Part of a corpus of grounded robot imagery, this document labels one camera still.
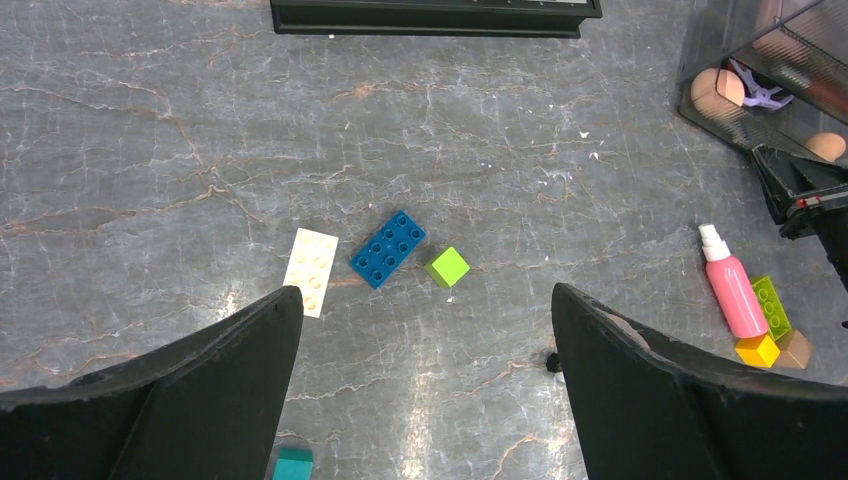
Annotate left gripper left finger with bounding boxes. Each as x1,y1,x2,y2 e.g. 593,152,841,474
1,286,304,479

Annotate white cream tube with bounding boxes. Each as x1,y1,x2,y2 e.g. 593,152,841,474
545,352,565,383

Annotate beige makeup sponge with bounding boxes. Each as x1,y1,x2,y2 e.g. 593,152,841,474
805,132,847,163

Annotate blue block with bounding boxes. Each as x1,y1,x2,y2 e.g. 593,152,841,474
350,210,426,289

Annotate cream wooden block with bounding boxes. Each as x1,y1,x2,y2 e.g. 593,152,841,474
283,228,339,318

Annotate green lego brick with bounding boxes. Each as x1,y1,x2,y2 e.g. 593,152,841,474
751,276,792,342

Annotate brown wooden cube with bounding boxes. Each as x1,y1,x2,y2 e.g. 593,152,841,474
774,329,813,369

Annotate black white chessboard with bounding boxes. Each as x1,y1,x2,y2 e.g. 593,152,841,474
270,0,603,39

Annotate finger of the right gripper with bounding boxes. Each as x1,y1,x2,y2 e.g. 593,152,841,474
751,145,847,284

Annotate pink bottle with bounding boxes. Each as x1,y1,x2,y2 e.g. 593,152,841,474
698,223,769,339

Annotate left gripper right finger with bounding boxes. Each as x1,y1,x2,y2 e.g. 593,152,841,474
551,284,847,479

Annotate teal cube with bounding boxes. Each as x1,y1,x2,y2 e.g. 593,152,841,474
271,448,314,480

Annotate yellow cube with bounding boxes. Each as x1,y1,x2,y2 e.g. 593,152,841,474
735,333,781,368

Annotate small green cube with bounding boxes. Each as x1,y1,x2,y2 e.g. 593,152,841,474
425,247,470,288

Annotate peach powder puff brush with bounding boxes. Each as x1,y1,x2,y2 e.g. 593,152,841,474
690,68,745,119

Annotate clear acrylic makeup organizer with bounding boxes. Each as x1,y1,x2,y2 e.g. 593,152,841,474
676,1,847,163

